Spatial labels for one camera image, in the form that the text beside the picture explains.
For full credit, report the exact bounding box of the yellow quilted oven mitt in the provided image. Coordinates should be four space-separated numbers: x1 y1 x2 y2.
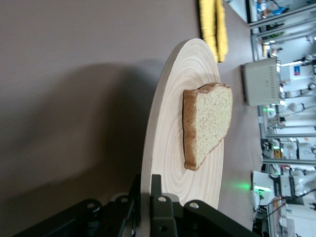
214 0 228 63
198 0 218 56

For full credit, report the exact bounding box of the beige chrome two-slot toaster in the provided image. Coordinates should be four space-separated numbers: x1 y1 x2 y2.
240 57 281 107

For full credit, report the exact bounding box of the aluminium lab rack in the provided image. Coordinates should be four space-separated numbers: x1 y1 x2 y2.
247 0 316 237

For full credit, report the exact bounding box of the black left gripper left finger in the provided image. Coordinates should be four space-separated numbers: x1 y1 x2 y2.
127 173 143 232

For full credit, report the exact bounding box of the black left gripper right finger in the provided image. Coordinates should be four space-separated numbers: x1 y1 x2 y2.
150 174 184 237

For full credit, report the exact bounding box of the round wooden plate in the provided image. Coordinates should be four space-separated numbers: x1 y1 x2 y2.
140 38 225 210

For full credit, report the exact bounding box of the brown bread slice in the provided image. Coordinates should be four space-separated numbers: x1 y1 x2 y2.
182 82 234 171

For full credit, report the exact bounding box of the brown table cover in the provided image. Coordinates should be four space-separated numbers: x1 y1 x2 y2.
0 0 266 237

